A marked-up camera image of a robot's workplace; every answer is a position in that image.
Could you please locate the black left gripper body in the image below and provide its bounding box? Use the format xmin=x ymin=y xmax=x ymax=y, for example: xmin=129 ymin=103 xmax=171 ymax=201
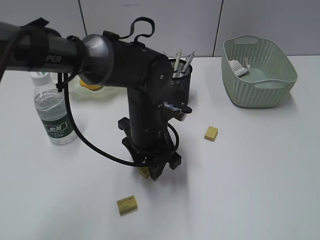
xmin=117 ymin=117 xmax=182 ymax=170

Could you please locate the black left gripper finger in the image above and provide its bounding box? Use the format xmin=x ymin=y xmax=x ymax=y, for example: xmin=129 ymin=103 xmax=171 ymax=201
xmin=149 ymin=162 xmax=167 ymax=181

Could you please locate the yellow eraser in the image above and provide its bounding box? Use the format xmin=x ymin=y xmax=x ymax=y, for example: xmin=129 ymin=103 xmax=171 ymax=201
xmin=204 ymin=126 xmax=218 ymax=142
xmin=138 ymin=166 xmax=151 ymax=179
xmin=116 ymin=195 xmax=138 ymax=216

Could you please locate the yellow mango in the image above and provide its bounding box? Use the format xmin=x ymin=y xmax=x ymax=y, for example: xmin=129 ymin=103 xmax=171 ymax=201
xmin=79 ymin=79 xmax=104 ymax=91

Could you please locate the beige grip white pen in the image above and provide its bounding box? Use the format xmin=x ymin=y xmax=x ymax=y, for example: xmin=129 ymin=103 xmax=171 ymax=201
xmin=172 ymin=49 xmax=182 ymax=78

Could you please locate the clear bottle green label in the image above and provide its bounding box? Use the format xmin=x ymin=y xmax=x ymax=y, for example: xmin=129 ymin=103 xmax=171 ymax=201
xmin=30 ymin=72 xmax=77 ymax=145

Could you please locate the grey grip black-clip pen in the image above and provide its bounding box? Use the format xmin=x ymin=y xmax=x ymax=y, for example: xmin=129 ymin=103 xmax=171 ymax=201
xmin=179 ymin=51 xmax=195 ymax=78

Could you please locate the waste paper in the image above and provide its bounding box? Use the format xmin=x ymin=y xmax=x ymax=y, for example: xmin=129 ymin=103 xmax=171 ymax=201
xmin=229 ymin=57 xmax=250 ymax=77

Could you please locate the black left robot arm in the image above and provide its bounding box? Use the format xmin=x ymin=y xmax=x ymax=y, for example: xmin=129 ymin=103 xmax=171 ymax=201
xmin=0 ymin=18 xmax=192 ymax=180

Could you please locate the yellow eraser front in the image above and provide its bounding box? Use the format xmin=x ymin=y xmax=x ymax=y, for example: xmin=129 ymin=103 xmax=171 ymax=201
xmin=116 ymin=195 xmax=138 ymax=216

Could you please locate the black mesh pen holder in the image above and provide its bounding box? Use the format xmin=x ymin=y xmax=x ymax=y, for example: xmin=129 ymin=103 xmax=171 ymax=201
xmin=167 ymin=64 xmax=193 ymax=106

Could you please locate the frosted green glass plate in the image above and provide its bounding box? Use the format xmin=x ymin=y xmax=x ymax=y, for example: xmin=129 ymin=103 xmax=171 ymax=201
xmin=68 ymin=76 xmax=125 ymax=103

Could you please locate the pale green woven basket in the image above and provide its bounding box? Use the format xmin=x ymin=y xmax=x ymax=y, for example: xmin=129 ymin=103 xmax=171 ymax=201
xmin=221 ymin=35 xmax=298 ymax=108

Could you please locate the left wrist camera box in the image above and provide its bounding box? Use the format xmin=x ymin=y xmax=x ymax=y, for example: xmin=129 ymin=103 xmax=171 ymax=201
xmin=157 ymin=101 xmax=193 ymax=122

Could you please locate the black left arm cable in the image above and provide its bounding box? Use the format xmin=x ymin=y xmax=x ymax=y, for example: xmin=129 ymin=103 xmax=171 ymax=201
xmin=56 ymin=72 xmax=181 ymax=168

